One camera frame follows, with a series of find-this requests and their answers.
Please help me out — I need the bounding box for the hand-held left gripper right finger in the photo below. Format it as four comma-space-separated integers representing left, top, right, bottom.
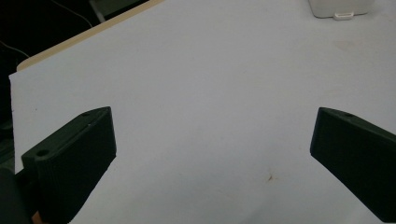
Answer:
309, 106, 396, 224

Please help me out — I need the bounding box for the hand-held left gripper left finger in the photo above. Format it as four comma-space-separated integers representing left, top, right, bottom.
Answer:
21, 105, 118, 224

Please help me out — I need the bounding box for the white plastic box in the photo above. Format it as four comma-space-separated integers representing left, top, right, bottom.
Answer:
307, 0, 375, 21

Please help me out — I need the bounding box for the white table mat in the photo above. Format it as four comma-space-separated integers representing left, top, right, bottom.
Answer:
8, 0, 396, 224

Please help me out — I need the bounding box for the thin white cable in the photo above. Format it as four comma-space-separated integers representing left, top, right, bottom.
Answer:
50, 0, 94, 29

